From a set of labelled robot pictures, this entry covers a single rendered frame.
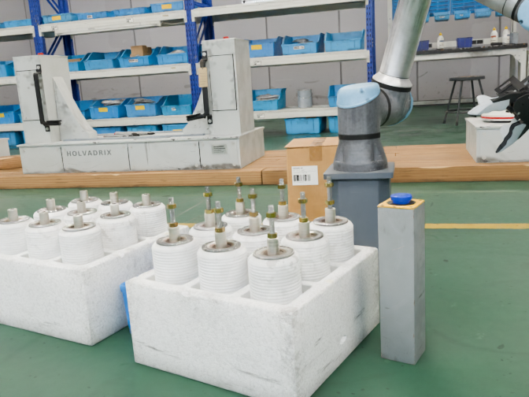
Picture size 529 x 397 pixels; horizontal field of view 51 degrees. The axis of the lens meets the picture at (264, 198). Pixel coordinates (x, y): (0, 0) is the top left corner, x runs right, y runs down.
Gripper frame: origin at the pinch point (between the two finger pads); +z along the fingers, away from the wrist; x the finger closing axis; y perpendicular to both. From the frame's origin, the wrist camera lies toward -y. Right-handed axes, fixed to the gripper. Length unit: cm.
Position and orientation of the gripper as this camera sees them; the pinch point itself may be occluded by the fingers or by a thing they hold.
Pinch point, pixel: (482, 136)
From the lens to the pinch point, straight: 142.0
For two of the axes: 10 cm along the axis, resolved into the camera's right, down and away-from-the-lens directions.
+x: -6.5, -5.5, -5.2
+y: -1.5, -5.8, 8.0
